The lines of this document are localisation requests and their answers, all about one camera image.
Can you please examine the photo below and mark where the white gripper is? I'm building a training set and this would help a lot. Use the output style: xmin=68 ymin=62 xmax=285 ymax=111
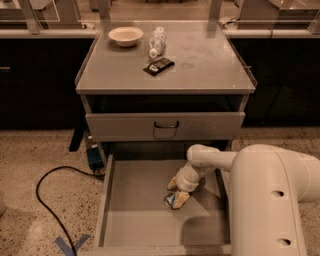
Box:
xmin=167 ymin=163 xmax=205 ymax=210

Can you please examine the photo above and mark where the redbull can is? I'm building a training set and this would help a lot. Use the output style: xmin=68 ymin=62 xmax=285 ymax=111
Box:
xmin=164 ymin=193 xmax=177 ymax=209

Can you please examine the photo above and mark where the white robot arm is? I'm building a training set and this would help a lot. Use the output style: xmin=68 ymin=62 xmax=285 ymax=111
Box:
xmin=166 ymin=144 xmax=320 ymax=256

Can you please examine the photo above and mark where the open grey middle drawer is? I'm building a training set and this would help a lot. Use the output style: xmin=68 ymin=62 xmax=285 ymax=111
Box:
xmin=78 ymin=154 xmax=231 ymax=256

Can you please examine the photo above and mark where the closed grey top drawer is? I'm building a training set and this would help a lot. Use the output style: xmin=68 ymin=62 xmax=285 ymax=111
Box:
xmin=86 ymin=112 xmax=245 ymax=142

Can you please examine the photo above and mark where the grey drawer cabinet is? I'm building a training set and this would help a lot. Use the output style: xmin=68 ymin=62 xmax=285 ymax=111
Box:
xmin=76 ymin=21 xmax=256 ymax=158

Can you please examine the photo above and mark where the blue power box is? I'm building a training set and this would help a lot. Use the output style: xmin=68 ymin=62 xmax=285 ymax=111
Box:
xmin=86 ymin=145 xmax=104 ymax=171

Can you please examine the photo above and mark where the black snack packet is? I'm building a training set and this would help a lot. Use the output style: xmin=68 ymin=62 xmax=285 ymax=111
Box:
xmin=144 ymin=57 xmax=175 ymax=76

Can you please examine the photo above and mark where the clear plastic water bottle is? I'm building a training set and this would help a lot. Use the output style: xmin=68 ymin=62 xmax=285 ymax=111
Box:
xmin=149 ymin=27 xmax=166 ymax=59

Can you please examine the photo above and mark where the white bowl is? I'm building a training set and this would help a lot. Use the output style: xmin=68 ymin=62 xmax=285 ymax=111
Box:
xmin=108 ymin=27 xmax=144 ymax=47

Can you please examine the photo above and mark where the black drawer handle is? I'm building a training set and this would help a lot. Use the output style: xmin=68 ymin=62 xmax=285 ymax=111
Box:
xmin=154 ymin=121 xmax=180 ymax=129

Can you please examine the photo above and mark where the black cable left floor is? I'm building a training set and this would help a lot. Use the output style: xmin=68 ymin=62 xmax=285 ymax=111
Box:
xmin=35 ymin=165 xmax=106 ymax=256

